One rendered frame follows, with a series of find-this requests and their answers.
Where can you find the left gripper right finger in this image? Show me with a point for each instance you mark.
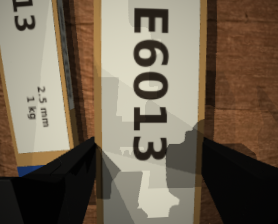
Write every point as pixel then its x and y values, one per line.
pixel 244 190

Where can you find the white welding electrode pack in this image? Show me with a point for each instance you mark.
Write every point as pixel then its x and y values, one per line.
pixel 149 108
pixel 36 81

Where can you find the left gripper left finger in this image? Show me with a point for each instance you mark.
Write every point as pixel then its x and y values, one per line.
pixel 56 193

